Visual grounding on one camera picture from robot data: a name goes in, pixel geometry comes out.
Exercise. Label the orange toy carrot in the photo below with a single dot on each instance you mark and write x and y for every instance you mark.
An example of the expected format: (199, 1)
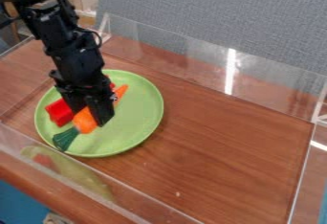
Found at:
(84, 124)

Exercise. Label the green plate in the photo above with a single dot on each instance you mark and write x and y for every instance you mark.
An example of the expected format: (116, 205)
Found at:
(138, 116)

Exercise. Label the clear acrylic enclosure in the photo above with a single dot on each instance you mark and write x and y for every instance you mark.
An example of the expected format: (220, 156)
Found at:
(238, 156)

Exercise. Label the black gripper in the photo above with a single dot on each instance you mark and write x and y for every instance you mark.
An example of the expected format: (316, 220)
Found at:
(80, 81)

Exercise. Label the red toy block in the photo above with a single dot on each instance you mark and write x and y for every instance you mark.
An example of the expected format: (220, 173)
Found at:
(59, 112)

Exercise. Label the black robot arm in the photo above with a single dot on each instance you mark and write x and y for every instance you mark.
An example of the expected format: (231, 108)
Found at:
(47, 16)

